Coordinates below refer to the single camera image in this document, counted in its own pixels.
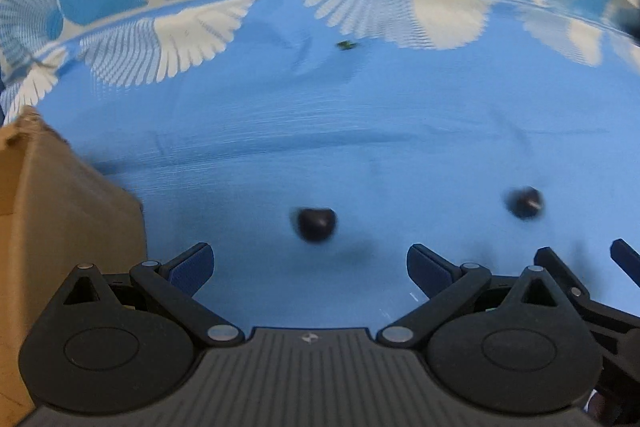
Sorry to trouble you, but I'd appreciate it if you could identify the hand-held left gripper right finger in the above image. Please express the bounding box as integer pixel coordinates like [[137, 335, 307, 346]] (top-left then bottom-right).
[[375, 244, 561, 349]]

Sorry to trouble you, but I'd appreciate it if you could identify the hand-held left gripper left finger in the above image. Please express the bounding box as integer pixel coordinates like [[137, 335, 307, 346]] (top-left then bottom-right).
[[62, 243, 246, 349]]

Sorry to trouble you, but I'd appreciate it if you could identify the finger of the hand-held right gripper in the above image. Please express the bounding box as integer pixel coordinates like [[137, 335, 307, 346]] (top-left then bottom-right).
[[609, 239, 640, 280], [534, 247, 640, 338]]

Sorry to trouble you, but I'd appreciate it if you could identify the dark purple plum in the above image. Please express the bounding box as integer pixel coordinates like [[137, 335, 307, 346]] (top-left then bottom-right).
[[502, 186, 546, 221], [290, 206, 339, 246]]

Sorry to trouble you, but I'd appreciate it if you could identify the brown cardboard box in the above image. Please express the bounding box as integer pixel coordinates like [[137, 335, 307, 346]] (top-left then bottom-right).
[[0, 104, 149, 427]]

